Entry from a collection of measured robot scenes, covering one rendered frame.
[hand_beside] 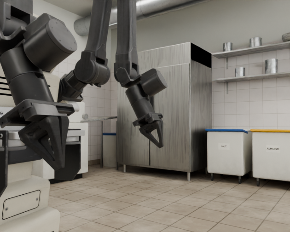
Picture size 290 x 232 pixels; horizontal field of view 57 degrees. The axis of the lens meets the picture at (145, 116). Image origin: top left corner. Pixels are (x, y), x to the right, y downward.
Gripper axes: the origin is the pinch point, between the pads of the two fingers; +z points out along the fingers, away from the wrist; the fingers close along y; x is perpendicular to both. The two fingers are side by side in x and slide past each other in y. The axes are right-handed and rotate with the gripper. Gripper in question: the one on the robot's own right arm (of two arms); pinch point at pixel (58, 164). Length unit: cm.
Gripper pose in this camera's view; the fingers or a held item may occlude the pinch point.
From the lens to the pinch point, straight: 43.3
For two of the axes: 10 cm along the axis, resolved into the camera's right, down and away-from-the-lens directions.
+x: -8.1, 4.7, 3.4
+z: 4.2, 8.8, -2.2
